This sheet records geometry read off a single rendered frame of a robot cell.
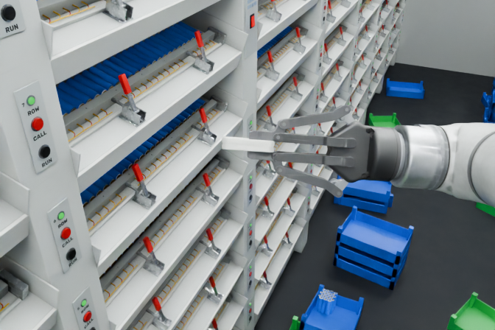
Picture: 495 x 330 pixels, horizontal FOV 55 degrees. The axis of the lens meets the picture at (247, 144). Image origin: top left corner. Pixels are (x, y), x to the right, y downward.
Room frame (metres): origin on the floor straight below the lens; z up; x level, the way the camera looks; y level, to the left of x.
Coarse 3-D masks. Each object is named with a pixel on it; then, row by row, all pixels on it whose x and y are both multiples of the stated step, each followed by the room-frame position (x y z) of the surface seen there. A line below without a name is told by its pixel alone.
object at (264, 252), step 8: (296, 184) 1.80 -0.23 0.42; (296, 192) 1.80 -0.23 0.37; (304, 192) 1.78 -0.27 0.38; (288, 200) 1.65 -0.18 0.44; (296, 200) 1.74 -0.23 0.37; (288, 208) 1.65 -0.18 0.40; (296, 208) 1.69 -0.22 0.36; (280, 216) 1.61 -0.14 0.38; (288, 216) 1.63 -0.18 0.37; (272, 224) 1.56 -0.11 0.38; (280, 224) 1.57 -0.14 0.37; (288, 224) 1.59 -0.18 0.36; (272, 232) 1.52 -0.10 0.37; (280, 232) 1.53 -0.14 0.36; (264, 240) 1.40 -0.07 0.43; (272, 240) 1.47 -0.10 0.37; (280, 240) 1.48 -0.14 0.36; (264, 248) 1.40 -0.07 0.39; (272, 248) 1.43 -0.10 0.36; (256, 256) 1.37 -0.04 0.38; (264, 256) 1.38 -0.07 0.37; (272, 256) 1.40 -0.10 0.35; (256, 264) 1.34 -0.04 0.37; (264, 264) 1.34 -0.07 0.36; (256, 272) 1.30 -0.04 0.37; (256, 280) 1.23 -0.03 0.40
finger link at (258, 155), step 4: (248, 152) 0.54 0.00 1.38; (252, 152) 0.54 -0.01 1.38; (256, 152) 0.54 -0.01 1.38; (260, 152) 0.54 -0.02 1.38; (264, 152) 0.54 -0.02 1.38; (268, 152) 0.54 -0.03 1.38; (272, 152) 0.54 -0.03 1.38; (248, 156) 0.54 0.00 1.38; (252, 156) 0.54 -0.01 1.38; (256, 156) 0.54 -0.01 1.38; (260, 156) 0.54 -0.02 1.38; (264, 156) 0.54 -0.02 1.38; (268, 156) 0.54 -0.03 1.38; (268, 160) 0.54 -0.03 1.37; (272, 160) 0.54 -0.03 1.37; (276, 164) 0.54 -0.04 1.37; (280, 164) 0.54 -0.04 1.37
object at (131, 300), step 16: (224, 160) 1.15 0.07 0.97; (240, 160) 1.15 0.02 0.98; (224, 176) 1.12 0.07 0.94; (240, 176) 1.14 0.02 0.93; (224, 192) 1.06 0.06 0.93; (192, 208) 0.97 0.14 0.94; (208, 208) 0.98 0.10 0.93; (192, 224) 0.92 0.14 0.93; (160, 240) 0.85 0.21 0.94; (176, 240) 0.86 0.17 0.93; (192, 240) 0.88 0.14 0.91; (160, 256) 0.80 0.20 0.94; (176, 256) 0.81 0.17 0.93; (128, 272) 0.74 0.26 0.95; (144, 272) 0.75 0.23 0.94; (112, 288) 0.70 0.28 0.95; (128, 288) 0.70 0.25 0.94; (144, 288) 0.71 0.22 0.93; (112, 304) 0.66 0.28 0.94; (128, 304) 0.67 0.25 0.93; (144, 304) 0.70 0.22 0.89; (112, 320) 0.59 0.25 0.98; (128, 320) 0.64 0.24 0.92
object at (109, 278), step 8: (216, 160) 1.15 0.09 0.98; (208, 168) 1.11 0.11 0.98; (216, 168) 1.13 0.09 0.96; (200, 176) 1.07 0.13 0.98; (208, 176) 1.09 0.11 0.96; (192, 184) 1.03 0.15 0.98; (200, 184) 1.06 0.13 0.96; (184, 192) 0.99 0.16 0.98; (192, 192) 1.01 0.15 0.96; (176, 200) 0.96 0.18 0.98; (184, 200) 0.97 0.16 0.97; (168, 208) 0.92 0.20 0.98; (176, 208) 0.93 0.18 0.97; (160, 216) 0.90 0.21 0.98; (168, 216) 0.90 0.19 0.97; (176, 216) 0.92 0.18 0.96; (152, 224) 0.87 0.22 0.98; (160, 224) 0.87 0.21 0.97; (144, 232) 0.84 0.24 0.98; (152, 232) 0.84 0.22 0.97; (136, 248) 0.79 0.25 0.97; (128, 256) 0.76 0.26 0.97; (120, 264) 0.74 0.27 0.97; (128, 264) 0.76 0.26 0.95; (112, 272) 0.72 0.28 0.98; (120, 272) 0.73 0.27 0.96; (104, 280) 0.69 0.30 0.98; (112, 280) 0.70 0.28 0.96; (104, 288) 0.68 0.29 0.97
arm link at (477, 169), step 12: (480, 144) 0.50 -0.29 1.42; (492, 144) 0.47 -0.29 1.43; (480, 156) 0.48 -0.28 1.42; (492, 156) 0.45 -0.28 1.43; (480, 168) 0.46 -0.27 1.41; (492, 168) 0.44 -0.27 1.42; (480, 180) 0.46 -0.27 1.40; (492, 180) 0.43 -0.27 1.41; (480, 192) 0.46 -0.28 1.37; (492, 192) 0.43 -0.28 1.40; (492, 204) 0.44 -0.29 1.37
